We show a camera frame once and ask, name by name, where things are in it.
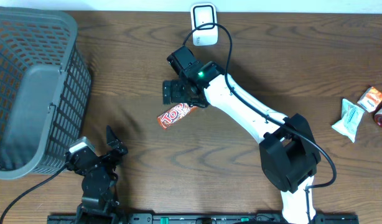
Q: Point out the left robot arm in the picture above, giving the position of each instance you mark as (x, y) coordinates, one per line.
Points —
(100, 199)

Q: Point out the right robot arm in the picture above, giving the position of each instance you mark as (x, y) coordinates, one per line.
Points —
(288, 153)

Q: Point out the white barcode scanner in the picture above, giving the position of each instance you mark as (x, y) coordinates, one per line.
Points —
(201, 14)

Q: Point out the grey plastic shopping basket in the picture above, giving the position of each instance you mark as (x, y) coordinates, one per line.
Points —
(44, 90)

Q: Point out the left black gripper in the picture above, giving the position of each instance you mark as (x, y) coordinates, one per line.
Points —
(119, 147)

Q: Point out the red Top snack bag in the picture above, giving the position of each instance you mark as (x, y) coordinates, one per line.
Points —
(174, 114)

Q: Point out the teal wet wipes pack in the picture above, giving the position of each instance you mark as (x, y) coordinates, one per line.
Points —
(351, 116)

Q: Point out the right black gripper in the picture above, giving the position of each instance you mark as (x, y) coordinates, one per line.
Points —
(175, 97)

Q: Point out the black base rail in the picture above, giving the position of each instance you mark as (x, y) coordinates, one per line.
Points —
(147, 218)

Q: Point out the small orange snack packet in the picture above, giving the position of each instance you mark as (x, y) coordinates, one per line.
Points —
(371, 99)

